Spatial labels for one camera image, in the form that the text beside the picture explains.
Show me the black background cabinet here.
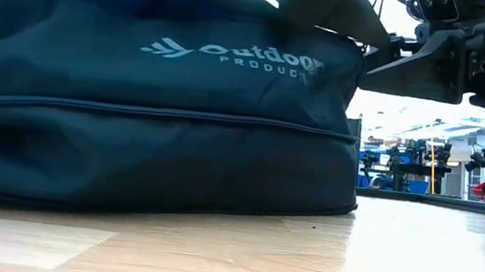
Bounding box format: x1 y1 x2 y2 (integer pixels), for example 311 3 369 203
345 114 364 139

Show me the black metal table frame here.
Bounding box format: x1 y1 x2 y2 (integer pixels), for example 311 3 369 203
353 185 485 217

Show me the yellow background pole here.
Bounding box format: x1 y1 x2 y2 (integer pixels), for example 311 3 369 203
424 138 440 195

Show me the red background object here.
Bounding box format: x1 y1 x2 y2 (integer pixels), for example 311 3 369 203
471 179 485 201

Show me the background robot workstation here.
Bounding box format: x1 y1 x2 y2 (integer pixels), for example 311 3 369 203
355 130 456 197

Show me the background black camera rig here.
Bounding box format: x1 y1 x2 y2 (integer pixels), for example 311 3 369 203
465 143 485 174

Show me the navy blue backpack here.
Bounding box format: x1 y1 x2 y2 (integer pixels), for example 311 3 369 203
0 0 381 248

